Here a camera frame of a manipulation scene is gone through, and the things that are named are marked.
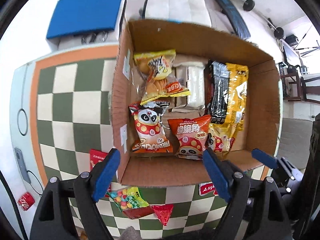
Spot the checkered green tablecloth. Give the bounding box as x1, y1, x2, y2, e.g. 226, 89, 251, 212
30, 45, 226, 239

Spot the red cola can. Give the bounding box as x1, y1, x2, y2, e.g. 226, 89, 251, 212
17, 192, 35, 211

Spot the panda orange snack bag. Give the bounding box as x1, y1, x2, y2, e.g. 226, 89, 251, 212
129, 100, 173, 154

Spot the big red spicy strip bag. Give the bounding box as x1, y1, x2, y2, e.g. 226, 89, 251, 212
88, 148, 112, 193

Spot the white quilted chair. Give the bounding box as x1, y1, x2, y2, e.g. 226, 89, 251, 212
142, 0, 212, 27

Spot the white red snack bag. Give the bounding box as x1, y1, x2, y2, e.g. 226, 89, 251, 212
199, 182, 218, 196

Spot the dark wooden chair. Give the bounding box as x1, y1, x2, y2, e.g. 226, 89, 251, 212
280, 65, 319, 105

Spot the blue weight bench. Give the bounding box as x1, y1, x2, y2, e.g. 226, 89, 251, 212
215, 0, 251, 40

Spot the yellow biscuit bag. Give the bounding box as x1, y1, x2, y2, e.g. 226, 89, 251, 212
133, 49, 191, 105

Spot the yellow black noodle bag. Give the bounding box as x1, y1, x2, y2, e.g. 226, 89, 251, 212
206, 60, 249, 131

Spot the white tissue pack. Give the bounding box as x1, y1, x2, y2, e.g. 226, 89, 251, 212
172, 61, 205, 113

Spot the blue seat cushion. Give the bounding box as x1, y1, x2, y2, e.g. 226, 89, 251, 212
46, 0, 122, 39

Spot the colourful candy bag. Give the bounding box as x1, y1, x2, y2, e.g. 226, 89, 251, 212
106, 186, 154, 219

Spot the grey phone on table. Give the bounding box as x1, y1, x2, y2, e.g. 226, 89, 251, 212
14, 147, 31, 184

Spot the cardboard box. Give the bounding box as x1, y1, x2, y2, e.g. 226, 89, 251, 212
111, 20, 281, 187

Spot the small red triangular packet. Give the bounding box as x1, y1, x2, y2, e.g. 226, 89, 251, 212
151, 204, 174, 226

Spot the yellow panda snack bag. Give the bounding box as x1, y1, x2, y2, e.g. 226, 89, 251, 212
207, 123, 239, 158

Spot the orange chips bag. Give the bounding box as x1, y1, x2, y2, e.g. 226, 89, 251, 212
168, 115, 211, 160

